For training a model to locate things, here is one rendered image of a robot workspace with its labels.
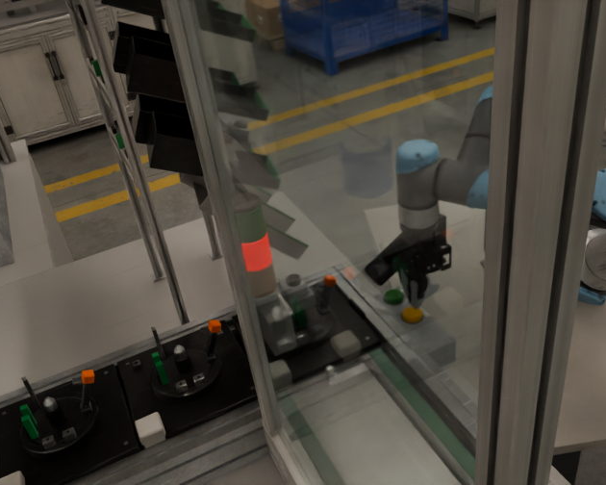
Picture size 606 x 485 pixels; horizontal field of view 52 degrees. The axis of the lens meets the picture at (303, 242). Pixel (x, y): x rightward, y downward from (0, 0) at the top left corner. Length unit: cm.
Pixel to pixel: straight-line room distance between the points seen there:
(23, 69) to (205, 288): 355
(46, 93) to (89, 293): 340
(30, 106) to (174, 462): 414
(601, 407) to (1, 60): 443
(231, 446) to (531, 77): 104
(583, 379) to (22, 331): 132
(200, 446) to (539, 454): 87
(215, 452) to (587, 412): 70
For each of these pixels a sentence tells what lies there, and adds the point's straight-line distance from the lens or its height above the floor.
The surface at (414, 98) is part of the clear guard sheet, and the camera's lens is 33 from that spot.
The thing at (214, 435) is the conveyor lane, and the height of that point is 96.
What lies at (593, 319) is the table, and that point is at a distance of 152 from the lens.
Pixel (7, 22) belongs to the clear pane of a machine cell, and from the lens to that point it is 495.
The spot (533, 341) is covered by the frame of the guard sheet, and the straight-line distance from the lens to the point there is 30.
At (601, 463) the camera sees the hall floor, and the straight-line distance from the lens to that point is 236.
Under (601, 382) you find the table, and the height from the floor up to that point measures 86.
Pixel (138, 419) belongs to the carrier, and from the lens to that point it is 124.
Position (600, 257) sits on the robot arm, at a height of 116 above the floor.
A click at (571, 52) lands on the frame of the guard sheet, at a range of 23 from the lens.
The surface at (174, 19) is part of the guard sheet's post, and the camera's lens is 76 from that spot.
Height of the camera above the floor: 185
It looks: 34 degrees down
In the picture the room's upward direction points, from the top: 9 degrees counter-clockwise
